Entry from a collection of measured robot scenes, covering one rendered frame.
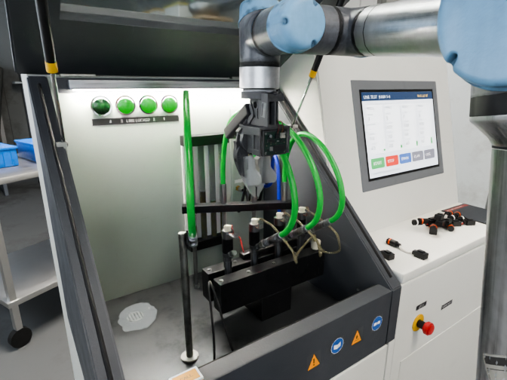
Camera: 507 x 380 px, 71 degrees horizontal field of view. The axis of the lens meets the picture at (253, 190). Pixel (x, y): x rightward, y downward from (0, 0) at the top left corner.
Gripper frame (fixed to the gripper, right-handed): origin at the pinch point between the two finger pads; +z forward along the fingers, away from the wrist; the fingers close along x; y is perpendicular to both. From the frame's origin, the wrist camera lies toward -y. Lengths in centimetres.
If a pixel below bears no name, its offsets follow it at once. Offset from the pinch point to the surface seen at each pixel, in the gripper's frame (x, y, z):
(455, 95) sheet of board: 207, -67, -15
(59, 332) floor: -36, -156, 122
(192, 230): -15.4, 2.4, 4.7
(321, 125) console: 34.5, -15.6, -10.0
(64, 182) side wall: -33.2, -16.4, -3.1
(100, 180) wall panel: -22.8, -38.7, 3.0
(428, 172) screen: 84, -10, 9
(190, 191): -16.0, 4.0, -3.3
